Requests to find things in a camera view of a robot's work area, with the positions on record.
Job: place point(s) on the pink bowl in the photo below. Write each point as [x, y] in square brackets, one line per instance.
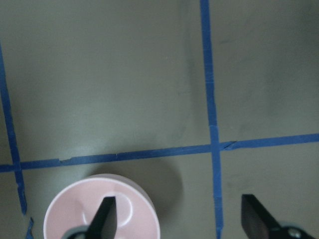
[131, 212]

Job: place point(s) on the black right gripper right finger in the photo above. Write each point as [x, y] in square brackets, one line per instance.
[258, 223]

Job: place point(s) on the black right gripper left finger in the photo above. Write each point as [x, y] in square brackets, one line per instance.
[103, 219]

